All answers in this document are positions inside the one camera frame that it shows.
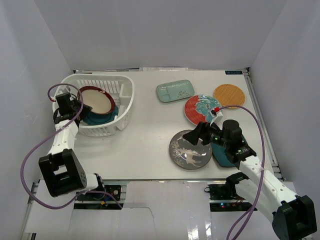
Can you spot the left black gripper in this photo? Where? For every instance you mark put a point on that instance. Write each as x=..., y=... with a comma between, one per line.
x=81, y=111

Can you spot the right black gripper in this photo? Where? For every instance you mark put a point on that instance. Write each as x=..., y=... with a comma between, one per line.
x=201, y=131

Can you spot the teal scalloped round plate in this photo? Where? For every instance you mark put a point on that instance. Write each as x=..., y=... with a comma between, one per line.
x=93, y=119

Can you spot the red rimmed beige plate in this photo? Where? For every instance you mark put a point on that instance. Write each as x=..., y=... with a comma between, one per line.
x=99, y=100

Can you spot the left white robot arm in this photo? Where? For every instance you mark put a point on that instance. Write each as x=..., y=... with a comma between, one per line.
x=60, y=168

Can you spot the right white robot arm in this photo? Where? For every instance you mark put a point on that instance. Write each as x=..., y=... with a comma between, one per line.
x=292, y=216

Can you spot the white plastic dish bin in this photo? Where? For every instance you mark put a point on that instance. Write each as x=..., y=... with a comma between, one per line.
x=120, y=87

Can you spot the grey deer pattern plate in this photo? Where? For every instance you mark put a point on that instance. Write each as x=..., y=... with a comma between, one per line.
x=188, y=156

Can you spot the red and teal floral plate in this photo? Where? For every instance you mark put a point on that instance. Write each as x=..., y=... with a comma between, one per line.
x=198, y=109

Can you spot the dark teal angular plate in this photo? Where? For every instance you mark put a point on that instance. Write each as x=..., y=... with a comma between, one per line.
x=220, y=156

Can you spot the light green rectangular plate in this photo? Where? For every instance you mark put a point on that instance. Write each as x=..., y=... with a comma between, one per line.
x=175, y=90

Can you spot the orange woven round plate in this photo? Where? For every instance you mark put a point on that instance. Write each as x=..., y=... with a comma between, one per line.
x=229, y=95

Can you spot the blue label sticker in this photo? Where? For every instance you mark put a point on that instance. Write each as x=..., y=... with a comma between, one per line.
x=233, y=72

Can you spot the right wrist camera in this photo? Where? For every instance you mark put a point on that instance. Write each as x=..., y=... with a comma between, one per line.
x=216, y=113

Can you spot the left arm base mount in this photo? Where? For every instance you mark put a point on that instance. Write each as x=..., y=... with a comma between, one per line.
x=101, y=201

